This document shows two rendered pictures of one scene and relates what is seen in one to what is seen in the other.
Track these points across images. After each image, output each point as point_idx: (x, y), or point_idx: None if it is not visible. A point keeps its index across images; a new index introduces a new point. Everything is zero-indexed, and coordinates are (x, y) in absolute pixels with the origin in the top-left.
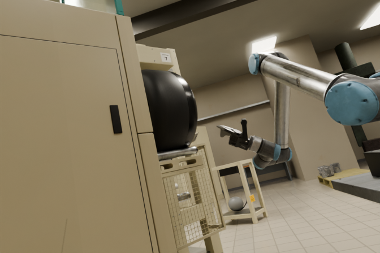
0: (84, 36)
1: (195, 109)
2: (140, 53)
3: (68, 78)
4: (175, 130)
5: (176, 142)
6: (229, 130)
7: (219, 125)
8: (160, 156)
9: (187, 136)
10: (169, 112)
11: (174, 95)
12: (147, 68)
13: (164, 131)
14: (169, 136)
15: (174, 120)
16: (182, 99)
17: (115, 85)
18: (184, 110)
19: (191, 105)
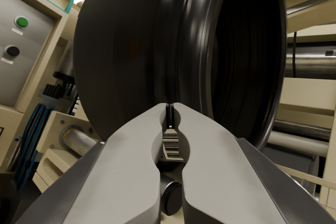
0: None
1: (143, 14)
2: None
3: None
4: (87, 90)
5: (108, 131)
6: (78, 194)
7: (156, 105)
8: (77, 148)
9: (123, 123)
10: (75, 32)
11: None
12: None
13: (76, 87)
14: (83, 105)
15: (80, 56)
16: None
17: None
18: (103, 22)
19: None
